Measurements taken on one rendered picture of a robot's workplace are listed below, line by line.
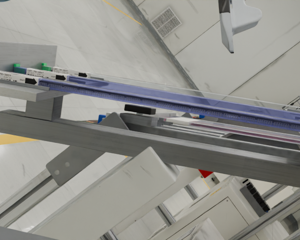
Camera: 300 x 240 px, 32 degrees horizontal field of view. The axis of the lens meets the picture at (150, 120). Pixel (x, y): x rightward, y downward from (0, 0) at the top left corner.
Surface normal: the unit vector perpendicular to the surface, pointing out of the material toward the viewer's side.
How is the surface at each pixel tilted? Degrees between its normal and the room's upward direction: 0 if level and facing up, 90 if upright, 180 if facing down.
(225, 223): 90
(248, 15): 73
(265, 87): 90
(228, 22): 83
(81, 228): 90
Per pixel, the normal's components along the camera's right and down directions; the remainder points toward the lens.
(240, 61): -0.25, 0.01
